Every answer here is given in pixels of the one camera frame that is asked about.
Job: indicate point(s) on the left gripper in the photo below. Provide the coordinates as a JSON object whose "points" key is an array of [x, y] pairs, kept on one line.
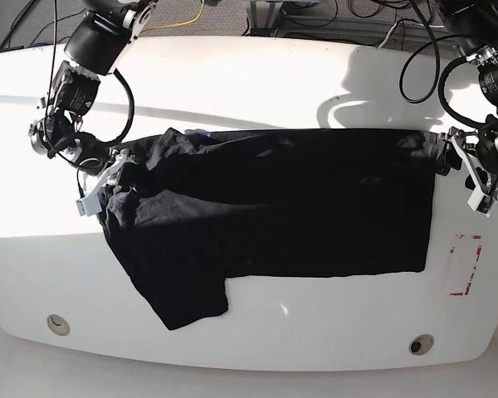
{"points": [[480, 148]]}

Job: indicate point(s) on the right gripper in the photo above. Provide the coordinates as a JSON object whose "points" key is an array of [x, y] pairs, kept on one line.
{"points": [[95, 170]]}

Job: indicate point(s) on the black t-shirt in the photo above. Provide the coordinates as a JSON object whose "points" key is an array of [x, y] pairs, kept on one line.
{"points": [[197, 209]]}

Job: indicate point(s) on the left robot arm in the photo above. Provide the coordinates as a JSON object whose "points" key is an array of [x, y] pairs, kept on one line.
{"points": [[475, 26]]}

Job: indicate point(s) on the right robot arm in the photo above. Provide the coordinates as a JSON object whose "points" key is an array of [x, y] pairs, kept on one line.
{"points": [[107, 31]]}

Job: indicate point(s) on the red tape rectangle marking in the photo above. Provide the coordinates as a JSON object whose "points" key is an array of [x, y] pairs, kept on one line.
{"points": [[463, 261]]}

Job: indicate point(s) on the left table grommet hole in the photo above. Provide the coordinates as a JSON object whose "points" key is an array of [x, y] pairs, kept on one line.
{"points": [[58, 325]]}

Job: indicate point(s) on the table grommet hole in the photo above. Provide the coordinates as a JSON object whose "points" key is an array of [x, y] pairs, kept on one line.
{"points": [[421, 345], [58, 325]]}

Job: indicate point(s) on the right table grommet hole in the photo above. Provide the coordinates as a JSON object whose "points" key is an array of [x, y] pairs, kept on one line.
{"points": [[421, 345]]}

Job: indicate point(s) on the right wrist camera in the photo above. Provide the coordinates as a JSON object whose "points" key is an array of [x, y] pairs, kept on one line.
{"points": [[89, 205]]}

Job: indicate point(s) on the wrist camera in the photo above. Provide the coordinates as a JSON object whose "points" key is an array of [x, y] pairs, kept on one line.
{"points": [[481, 202], [89, 205]]}

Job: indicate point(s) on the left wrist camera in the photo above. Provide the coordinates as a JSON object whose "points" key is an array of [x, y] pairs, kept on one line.
{"points": [[481, 202]]}

